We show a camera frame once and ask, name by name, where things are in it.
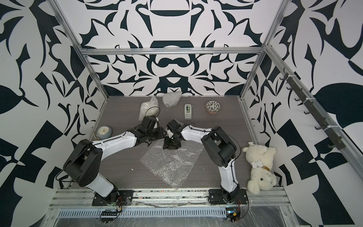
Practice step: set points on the electronics board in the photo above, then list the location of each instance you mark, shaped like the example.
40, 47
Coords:
232, 213
109, 215

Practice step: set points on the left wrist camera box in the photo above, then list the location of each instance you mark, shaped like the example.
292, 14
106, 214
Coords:
149, 123

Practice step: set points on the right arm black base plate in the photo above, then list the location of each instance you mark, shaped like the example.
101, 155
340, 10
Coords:
221, 196

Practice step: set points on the white teddy bear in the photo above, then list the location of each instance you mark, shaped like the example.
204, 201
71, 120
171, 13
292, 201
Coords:
261, 160

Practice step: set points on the right electronics board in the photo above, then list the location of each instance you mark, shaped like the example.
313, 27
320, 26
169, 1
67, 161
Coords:
232, 213

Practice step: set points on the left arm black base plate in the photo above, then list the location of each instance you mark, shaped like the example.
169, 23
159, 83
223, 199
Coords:
119, 198

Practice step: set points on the aluminium frame rail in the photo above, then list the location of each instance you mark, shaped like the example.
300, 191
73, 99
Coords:
177, 50

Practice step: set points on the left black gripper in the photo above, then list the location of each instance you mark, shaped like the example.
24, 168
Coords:
160, 136

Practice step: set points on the grey wall hook rail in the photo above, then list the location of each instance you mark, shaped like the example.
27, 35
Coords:
315, 110

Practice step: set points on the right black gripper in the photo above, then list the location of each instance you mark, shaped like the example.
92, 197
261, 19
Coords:
167, 145

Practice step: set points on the left electronics board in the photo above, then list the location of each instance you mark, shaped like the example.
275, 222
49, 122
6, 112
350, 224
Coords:
109, 215

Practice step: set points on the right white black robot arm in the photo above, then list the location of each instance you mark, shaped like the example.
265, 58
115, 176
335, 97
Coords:
218, 145

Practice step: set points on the white slotted cable duct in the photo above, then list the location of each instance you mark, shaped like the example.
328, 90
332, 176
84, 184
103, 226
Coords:
218, 212

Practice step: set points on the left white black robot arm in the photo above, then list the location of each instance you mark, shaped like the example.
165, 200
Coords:
83, 164

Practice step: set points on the black white speckled bowl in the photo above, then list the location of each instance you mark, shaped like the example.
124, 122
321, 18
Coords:
213, 106

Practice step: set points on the bubble wrap sheet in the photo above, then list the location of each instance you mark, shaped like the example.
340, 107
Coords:
172, 166
171, 99
149, 108

